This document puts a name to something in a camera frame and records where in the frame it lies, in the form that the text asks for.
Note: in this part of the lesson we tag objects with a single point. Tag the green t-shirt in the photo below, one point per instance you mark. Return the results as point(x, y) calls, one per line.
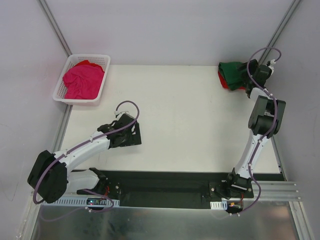
point(229, 68)

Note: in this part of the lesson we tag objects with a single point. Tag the aluminium corner post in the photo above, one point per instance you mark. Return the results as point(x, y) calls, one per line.
point(292, 9)
point(54, 26)

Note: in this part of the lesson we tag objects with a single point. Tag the right aluminium corner post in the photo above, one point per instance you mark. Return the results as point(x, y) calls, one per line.
point(292, 9)

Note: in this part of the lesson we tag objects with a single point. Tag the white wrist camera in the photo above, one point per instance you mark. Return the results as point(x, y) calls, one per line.
point(270, 64)
point(119, 113)

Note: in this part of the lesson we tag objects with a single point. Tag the left slotted cable duct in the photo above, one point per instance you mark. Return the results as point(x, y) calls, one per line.
point(83, 201)

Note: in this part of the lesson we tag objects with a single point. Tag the left aluminium corner post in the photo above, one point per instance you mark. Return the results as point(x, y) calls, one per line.
point(54, 26)

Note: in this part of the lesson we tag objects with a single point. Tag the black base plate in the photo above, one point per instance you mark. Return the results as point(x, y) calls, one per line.
point(178, 190)

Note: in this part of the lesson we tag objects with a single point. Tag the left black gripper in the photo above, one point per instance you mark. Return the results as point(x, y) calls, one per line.
point(135, 133)

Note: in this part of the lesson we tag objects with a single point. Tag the right slotted cable duct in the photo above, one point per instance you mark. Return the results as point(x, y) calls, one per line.
point(219, 205)

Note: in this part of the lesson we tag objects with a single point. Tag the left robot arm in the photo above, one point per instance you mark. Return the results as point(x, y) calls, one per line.
point(54, 174)

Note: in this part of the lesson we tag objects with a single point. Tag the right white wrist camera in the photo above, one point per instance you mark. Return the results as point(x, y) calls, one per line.
point(270, 64)

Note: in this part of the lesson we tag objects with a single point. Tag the white plastic basket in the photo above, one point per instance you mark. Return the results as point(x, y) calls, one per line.
point(60, 90)

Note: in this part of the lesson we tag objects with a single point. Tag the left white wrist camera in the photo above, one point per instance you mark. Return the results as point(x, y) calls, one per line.
point(119, 113)

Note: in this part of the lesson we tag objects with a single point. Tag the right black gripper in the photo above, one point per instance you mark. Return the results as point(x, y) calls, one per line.
point(243, 75)

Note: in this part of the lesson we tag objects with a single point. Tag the pink t-shirt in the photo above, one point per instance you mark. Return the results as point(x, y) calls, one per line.
point(83, 81)

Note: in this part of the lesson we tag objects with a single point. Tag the slotted cable duct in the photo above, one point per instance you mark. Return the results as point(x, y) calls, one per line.
point(219, 205)
point(83, 201)

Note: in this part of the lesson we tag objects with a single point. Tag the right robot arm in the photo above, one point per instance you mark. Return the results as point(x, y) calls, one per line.
point(264, 122)

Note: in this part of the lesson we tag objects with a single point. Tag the folded red t-shirt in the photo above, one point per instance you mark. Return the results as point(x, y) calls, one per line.
point(231, 83)

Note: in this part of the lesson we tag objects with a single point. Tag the aluminium rail front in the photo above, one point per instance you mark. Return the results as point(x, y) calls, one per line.
point(273, 187)

